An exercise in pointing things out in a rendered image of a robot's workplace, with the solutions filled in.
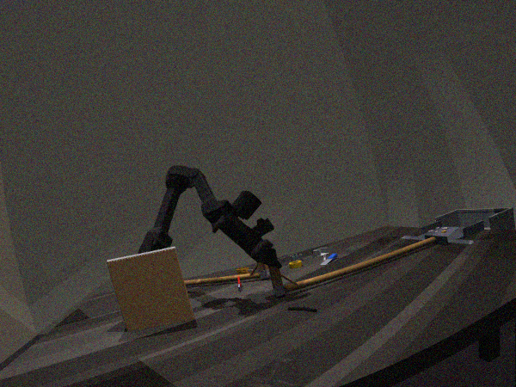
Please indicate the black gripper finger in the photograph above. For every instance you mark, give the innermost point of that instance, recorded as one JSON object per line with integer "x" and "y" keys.
{"x": 270, "y": 260}

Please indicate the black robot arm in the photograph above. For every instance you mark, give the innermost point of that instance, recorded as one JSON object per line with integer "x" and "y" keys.
{"x": 222, "y": 214}

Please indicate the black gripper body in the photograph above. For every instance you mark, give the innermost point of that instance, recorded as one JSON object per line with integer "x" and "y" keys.
{"x": 257, "y": 250}

